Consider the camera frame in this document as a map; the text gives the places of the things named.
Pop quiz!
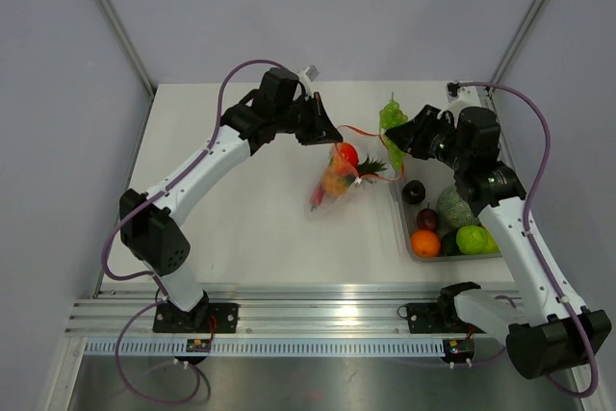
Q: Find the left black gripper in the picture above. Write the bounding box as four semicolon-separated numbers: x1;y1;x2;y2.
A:
274;92;343;146

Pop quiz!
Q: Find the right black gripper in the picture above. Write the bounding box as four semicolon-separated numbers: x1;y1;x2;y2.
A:
386;105;471;171

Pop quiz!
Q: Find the green grape bunch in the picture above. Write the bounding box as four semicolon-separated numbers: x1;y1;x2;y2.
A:
377;90;410;180

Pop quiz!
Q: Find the red tomato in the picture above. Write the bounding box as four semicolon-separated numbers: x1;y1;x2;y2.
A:
336;142;359;167

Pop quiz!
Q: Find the clear orange zip top bag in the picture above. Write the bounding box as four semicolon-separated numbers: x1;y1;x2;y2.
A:
305;124;405;218

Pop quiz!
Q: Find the plastic pineapple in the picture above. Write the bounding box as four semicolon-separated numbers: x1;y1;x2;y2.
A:
320;156;386;198

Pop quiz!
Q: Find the red chili pepper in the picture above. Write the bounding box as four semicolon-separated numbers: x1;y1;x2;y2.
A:
309;184;324;212

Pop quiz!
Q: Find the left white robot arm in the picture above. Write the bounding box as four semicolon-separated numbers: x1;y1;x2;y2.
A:
119;65;343;334

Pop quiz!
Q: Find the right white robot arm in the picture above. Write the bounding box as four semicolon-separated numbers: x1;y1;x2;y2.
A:
385;106;612;382

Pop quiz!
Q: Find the clear plastic food bin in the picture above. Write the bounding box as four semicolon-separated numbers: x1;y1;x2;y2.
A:
390;158;501;263

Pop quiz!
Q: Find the dark purple plum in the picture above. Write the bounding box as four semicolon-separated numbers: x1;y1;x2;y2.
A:
401;180;426;205

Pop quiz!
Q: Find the dark red apple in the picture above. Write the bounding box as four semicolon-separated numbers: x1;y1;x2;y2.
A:
416;208;440;232

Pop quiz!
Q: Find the green netted melon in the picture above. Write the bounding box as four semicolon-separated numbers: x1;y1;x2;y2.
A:
436;185;480;228

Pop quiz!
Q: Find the orange fruit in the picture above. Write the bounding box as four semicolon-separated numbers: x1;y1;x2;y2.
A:
410;229;441;258

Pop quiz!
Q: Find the green lime apple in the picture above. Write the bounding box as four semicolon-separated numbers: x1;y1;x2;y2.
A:
456;225;488;255

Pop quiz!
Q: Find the light green pear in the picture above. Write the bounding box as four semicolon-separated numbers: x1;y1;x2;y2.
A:
482;234;500;254

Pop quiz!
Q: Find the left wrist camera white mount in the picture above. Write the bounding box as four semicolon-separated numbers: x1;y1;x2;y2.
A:
296;64;320;96

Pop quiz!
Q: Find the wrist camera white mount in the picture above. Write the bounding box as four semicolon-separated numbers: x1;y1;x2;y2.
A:
296;64;320;96
446;82;481;118

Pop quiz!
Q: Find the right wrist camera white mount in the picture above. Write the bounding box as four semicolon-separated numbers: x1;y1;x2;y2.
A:
446;82;481;118

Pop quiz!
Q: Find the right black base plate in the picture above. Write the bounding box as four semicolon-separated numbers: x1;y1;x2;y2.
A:
396;302;483;335

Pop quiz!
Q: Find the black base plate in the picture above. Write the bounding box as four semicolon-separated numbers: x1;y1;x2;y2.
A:
152;302;240;334
396;302;483;335

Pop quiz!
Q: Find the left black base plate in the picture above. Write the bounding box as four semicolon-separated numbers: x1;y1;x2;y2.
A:
152;302;240;334

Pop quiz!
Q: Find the right aluminium frame post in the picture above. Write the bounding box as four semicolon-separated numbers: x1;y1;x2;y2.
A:
490;0;550;84

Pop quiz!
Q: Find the aluminium frame post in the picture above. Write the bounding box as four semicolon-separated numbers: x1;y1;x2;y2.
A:
94;0;157;102
490;0;550;84

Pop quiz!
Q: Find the left aluminium frame post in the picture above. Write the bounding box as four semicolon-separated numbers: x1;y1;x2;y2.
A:
94;0;157;102

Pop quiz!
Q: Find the aluminium mounting rail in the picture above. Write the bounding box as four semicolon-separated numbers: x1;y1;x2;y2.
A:
64;285;583;339

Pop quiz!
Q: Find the white slotted cable duct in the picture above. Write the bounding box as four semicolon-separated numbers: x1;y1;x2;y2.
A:
85;337;445;358

